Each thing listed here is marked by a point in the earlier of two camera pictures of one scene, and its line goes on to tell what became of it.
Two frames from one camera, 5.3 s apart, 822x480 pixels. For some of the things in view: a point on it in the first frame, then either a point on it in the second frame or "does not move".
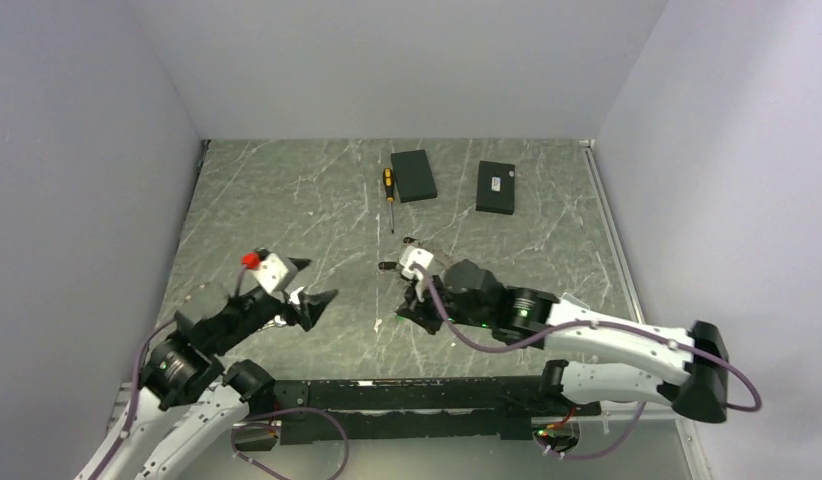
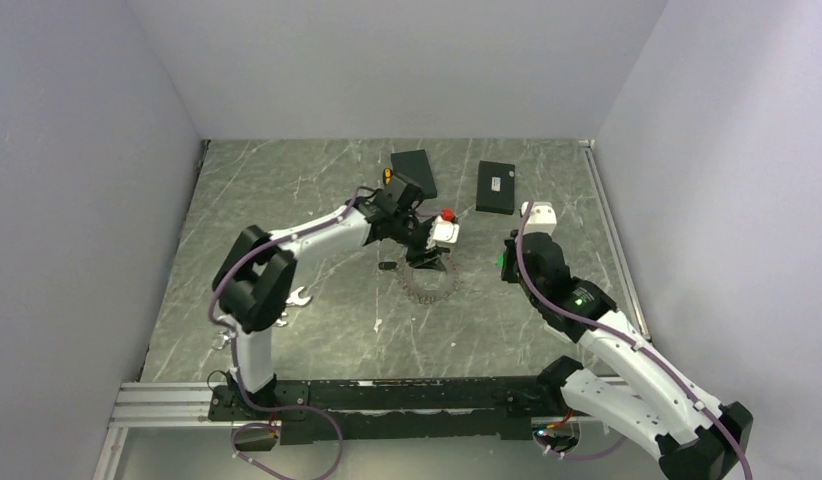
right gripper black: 418,312 → 507,272
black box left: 413,176 does not move
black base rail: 415,409 does not move
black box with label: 495,187 does not move
